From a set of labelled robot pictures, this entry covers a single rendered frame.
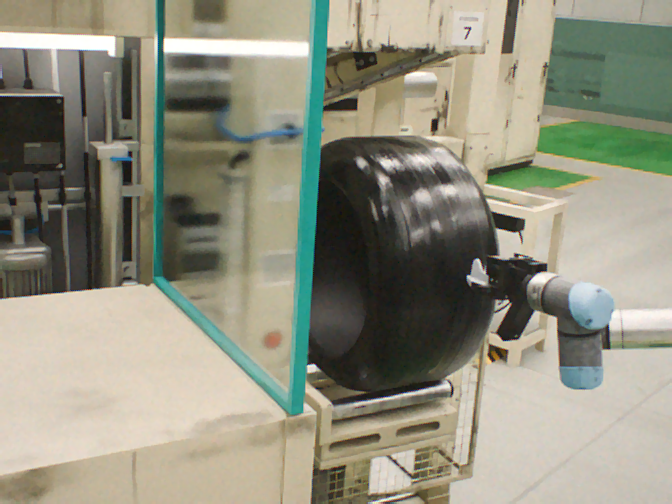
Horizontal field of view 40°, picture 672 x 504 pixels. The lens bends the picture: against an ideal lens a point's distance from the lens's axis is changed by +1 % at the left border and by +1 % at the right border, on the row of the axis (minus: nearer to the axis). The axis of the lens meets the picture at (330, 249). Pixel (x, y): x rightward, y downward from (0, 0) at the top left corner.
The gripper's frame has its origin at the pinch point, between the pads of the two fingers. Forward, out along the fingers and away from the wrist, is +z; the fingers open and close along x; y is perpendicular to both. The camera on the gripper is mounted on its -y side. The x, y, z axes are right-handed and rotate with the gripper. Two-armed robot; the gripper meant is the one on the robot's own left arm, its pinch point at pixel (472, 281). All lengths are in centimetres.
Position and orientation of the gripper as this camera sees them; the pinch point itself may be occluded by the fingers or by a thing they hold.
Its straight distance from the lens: 191.4
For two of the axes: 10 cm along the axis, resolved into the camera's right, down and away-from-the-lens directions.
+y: 0.1, -9.8, -1.8
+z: -4.8, -1.6, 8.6
